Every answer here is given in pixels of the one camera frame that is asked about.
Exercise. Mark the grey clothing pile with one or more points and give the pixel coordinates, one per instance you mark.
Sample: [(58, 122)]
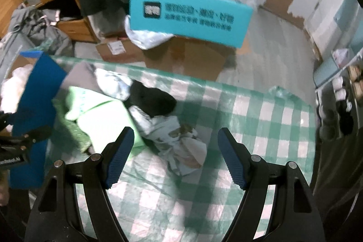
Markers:
[(42, 29)]

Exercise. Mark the white plastic bag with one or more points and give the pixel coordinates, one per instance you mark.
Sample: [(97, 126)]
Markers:
[(144, 39)]

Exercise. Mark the small white bag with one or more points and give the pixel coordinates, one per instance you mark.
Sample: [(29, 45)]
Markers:
[(341, 56)]

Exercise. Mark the small labelled cardboard box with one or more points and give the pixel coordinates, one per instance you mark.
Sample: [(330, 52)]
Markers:
[(127, 52)]

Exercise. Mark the white sock with blue stripes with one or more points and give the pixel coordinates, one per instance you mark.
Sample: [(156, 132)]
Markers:
[(113, 86)]

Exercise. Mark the light blue box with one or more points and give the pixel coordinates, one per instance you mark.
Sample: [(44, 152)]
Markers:
[(329, 72)]

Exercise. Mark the green white checked tablecloth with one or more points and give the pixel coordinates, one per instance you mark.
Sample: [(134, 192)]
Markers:
[(255, 117)]

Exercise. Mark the light green cloth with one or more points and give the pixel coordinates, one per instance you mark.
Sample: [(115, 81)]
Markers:
[(96, 111)]

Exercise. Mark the crumpled clear plastic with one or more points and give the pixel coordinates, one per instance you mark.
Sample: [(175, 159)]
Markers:
[(280, 92)]

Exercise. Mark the pale patterned cloth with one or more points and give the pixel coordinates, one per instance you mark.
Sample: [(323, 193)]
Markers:
[(175, 140)]

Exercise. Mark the white shelf rack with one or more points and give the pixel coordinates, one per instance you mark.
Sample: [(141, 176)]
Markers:
[(351, 62)]

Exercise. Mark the teal printed box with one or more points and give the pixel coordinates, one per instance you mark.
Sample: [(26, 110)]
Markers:
[(198, 26)]

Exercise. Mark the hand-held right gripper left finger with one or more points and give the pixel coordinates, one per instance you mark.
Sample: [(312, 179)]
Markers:
[(120, 158)]

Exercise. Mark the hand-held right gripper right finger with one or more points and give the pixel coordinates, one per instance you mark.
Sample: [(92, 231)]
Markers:
[(231, 158)]

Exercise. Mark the black sock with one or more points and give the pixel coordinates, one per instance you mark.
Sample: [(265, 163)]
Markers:
[(153, 100)]

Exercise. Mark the white stuffing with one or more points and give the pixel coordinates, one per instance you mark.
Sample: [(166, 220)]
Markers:
[(14, 83)]

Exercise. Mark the grey cloth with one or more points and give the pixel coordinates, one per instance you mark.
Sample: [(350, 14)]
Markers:
[(82, 74)]

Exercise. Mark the blue storage box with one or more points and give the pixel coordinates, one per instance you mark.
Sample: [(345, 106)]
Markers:
[(37, 100)]

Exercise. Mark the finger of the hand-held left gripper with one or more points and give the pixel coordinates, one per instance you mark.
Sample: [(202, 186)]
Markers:
[(39, 134)]

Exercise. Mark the large cardboard box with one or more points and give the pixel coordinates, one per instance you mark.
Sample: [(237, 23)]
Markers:
[(192, 57)]

